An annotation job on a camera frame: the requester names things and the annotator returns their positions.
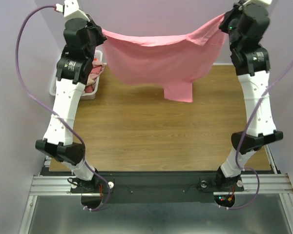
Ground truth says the bright pink t shirt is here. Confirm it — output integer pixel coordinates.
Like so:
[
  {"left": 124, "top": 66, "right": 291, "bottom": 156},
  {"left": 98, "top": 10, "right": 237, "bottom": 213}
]
[{"left": 103, "top": 14, "right": 227, "bottom": 103}]

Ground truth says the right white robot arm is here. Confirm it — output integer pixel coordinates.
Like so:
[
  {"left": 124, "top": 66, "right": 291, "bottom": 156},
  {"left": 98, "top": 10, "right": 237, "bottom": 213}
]
[{"left": 215, "top": 0, "right": 283, "bottom": 190}]

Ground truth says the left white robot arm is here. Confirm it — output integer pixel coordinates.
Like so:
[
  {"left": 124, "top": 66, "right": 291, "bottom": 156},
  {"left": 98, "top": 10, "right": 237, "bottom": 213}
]
[{"left": 35, "top": 15, "right": 106, "bottom": 193}]

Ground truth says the white plastic laundry basket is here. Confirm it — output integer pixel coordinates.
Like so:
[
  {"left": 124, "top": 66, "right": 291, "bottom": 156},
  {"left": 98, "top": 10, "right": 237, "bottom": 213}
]
[{"left": 49, "top": 50, "right": 104, "bottom": 100}]

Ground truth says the dusty pink t shirt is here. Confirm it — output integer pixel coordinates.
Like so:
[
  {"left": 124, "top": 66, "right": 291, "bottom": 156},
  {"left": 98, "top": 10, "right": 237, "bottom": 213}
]
[{"left": 92, "top": 58, "right": 105, "bottom": 69}]

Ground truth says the red t shirt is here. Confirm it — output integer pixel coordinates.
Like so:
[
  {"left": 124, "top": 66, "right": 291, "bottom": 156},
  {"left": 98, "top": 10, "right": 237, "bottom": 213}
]
[{"left": 84, "top": 67, "right": 105, "bottom": 93}]

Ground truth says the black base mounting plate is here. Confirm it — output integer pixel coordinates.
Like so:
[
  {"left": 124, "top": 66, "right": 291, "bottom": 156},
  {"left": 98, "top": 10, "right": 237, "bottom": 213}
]
[{"left": 68, "top": 171, "right": 244, "bottom": 207}]

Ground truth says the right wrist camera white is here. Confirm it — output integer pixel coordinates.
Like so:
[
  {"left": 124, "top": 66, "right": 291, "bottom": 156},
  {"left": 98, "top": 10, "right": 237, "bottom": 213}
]
[{"left": 234, "top": 0, "right": 272, "bottom": 9}]

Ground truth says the aluminium frame rail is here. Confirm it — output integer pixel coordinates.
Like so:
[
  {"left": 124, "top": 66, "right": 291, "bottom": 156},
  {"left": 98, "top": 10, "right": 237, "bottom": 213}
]
[{"left": 29, "top": 176, "right": 72, "bottom": 196}]

